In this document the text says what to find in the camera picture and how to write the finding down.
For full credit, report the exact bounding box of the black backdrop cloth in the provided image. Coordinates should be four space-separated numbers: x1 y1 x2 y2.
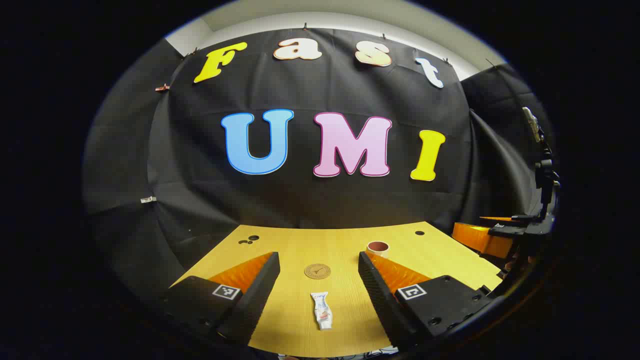
82 27 556 306

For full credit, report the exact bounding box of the white toothpaste tube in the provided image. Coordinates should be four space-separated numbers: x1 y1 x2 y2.
310 292 334 331

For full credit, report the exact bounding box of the wooden desktop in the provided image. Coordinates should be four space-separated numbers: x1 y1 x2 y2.
170 221 503 358

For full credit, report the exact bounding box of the round cork coaster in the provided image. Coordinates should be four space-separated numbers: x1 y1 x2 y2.
304 263 332 280

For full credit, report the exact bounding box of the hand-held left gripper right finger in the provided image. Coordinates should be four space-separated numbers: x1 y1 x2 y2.
357 251 494 351

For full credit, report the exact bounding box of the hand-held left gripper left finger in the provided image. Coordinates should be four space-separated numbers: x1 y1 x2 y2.
159 251 281 347

